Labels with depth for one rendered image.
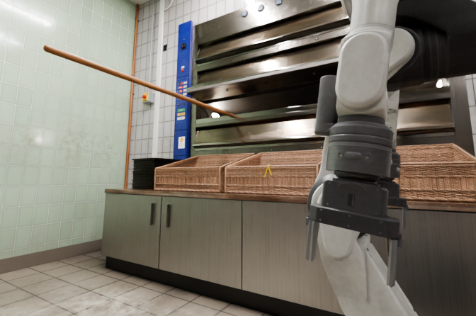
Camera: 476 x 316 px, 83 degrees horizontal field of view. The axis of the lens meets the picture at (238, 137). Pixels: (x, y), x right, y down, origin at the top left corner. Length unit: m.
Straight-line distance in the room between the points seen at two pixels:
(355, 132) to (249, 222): 1.13
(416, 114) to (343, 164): 1.49
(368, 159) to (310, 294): 1.09
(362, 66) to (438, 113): 1.48
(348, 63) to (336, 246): 0.37
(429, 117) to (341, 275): 1.35
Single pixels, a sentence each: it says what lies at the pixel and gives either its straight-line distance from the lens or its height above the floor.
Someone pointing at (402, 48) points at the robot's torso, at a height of 0.93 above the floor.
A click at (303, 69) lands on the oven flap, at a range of 1.90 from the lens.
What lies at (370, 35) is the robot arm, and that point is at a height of 0.86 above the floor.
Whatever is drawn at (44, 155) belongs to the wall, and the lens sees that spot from 2.65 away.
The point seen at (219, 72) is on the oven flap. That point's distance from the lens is 2.43.
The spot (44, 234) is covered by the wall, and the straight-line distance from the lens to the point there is 2.71.
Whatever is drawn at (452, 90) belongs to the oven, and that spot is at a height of 1.15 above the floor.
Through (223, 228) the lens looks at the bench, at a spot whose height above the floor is 0.39.
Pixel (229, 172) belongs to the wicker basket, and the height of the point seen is 0.70.
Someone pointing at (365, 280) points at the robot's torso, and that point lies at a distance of 0.66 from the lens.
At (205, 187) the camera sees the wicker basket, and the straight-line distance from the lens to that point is 1.69.
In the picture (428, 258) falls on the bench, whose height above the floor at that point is 0.37.
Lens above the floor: 0.67
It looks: 9 degrees up
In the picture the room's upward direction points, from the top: straight up
